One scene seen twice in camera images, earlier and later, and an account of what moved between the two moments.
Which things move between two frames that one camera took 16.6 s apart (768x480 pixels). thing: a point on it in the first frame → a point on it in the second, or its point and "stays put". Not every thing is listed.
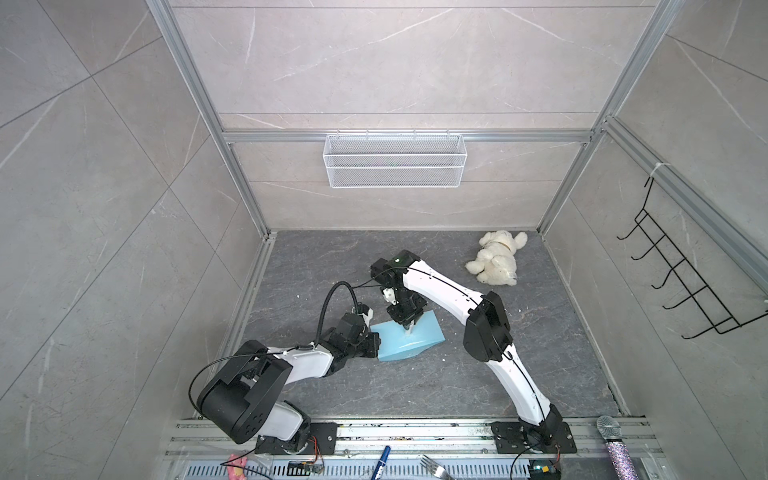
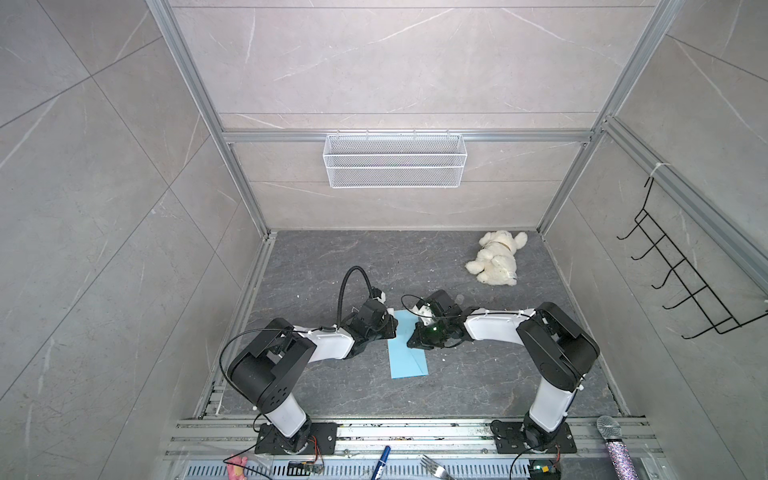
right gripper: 406,319 → 421,342
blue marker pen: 380,467 stays put
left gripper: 375,344 → 393,325
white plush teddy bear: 495,262 stays put
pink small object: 235,473 stays put
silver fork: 435,468 stays put
